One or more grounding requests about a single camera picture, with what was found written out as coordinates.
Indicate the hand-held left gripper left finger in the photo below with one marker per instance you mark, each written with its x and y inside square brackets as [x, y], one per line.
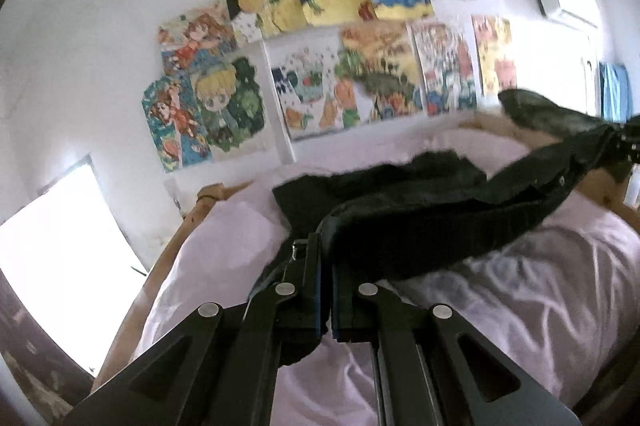
[317, 291]

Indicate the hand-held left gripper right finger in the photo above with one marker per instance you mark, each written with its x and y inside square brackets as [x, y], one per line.
[344, 311]

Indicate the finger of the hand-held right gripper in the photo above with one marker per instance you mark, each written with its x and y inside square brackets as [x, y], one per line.
[625, 141]

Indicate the black padded jacket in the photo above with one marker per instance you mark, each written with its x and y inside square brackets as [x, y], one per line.
[425, 216]

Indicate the blue curtain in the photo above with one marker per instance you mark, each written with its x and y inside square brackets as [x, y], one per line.
[615, 91]

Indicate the dark green garment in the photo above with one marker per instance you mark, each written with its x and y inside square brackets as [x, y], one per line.
[540, 113]

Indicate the bed with pink sheet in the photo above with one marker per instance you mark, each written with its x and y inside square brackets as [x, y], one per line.
[207, 198]

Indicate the bright window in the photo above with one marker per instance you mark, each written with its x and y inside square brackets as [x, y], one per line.
[65, 266]

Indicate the group of colourful wall drawings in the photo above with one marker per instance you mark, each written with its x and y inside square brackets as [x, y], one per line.
[350, 56]

